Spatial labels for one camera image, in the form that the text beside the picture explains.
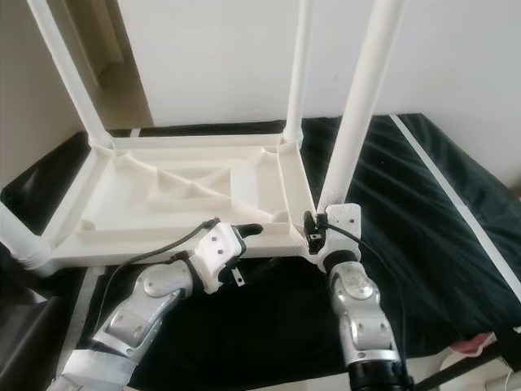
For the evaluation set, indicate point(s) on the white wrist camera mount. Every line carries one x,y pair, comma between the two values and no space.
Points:
343,220
220,248

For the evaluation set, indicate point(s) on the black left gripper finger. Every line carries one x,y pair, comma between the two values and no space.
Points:
238,277
248,231

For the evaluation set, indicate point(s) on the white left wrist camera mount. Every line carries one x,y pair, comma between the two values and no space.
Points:
220,248

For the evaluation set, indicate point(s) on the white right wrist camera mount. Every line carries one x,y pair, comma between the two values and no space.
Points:
343,220

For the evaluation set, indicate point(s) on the pink object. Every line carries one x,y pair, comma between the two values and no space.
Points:
472,343

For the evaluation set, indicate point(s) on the white curved tube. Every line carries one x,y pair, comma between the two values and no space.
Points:
501,376

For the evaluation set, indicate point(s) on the dark metal bar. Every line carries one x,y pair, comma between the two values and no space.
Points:
472,362

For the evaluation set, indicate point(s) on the white plastic table top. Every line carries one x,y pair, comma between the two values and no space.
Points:
179,191

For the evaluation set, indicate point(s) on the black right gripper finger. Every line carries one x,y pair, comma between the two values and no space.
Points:
309,221

